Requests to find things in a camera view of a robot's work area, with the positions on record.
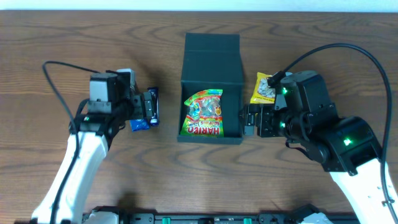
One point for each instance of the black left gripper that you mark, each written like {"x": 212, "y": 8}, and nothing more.
{"x": 148, "y": 104}

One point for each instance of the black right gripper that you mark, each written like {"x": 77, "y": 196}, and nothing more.
{"x": 259, "y": 120}

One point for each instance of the yellow sunflower seed bag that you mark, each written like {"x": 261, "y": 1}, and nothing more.
{"x": 263, "y": 93}

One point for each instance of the blue Dairy Milk bar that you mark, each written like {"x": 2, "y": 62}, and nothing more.
{"x": 155, "y": 120}

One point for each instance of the blue Oreo cookie pack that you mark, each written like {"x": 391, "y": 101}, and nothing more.
{"x": 139, "y": 125}

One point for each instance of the green Haribo gummy bag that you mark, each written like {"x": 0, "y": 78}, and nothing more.
{"x": 204, "y": 115}

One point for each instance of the dark green cardboard box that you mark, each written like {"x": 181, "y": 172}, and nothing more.
{"x": 213, "y": 61}

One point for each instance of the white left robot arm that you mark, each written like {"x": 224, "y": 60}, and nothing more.
{"x": 91, "y": 135}

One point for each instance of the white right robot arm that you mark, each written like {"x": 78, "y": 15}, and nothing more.
{"x": 346, "y": 148}

